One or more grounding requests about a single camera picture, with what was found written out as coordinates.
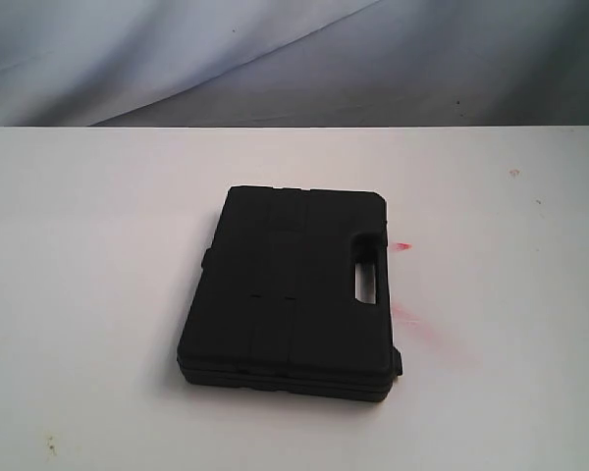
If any black plastic tool case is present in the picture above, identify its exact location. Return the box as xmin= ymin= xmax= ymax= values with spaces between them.
xmin=177 ymin=185 xmax=402 ymax=402

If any grey-blue backdrop cloth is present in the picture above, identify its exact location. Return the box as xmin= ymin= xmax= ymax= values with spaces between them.
xmin=0 ymin=1 xmax=589 ymax=127

